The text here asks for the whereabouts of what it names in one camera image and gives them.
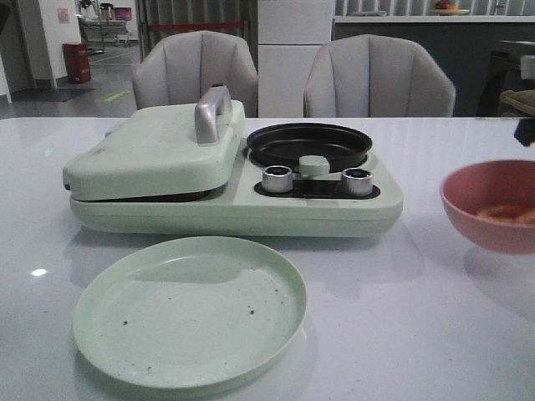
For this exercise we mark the mint green sandwich maker lid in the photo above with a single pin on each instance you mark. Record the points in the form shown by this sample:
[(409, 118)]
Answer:
[(183, 149)]

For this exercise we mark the pink bowl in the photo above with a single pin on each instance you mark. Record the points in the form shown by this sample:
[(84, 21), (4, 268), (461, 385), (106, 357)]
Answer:
[(491, 183)]

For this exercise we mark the mint green breakfast maker base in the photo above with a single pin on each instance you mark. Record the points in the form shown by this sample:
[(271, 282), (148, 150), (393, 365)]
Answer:
[(236, 209)]

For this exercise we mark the left silver control knob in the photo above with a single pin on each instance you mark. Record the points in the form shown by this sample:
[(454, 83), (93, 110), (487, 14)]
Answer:
[(277, 179)]

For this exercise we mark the silver control knob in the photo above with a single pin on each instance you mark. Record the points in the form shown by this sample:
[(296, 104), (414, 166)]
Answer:
[(277, 179), (356, 182)]

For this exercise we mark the black round frying pan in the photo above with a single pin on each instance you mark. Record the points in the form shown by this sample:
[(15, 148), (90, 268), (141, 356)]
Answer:
[(285, 144)]

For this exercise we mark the right silver control knob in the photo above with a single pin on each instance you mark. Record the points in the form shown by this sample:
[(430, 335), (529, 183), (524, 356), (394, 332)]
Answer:
[(356, 182)]

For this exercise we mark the mint green round plate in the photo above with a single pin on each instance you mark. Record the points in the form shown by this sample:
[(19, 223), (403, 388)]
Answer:
[(198, 314)]

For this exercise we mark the right beige upholstered chair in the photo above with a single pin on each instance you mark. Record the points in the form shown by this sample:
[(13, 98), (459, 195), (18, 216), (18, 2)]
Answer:
[(376, 76)]

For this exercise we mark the beige upholstered chair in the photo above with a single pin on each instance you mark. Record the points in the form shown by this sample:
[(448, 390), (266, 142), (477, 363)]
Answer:
[(182, 67), (376, 76)]

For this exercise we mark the left beige upholstered chair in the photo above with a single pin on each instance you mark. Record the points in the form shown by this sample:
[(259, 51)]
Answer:
[(182, 67)]

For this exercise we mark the white refrigerator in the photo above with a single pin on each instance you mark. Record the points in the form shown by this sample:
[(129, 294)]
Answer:
[(289, 34)]

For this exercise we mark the red trash bin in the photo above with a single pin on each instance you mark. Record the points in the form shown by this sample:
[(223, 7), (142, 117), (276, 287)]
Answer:
[(76, 62)]

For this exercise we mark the dark grey kitchen counter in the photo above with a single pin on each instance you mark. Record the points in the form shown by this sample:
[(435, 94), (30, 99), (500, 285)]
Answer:
[(471, 50)]

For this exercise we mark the fruit plate on counter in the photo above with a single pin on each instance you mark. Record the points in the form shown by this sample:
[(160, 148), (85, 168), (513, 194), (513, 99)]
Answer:
[(447, 8)]

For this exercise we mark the mint green pan handle knob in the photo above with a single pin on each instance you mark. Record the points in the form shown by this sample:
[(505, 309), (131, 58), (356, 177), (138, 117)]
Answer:
[(313, 165)]

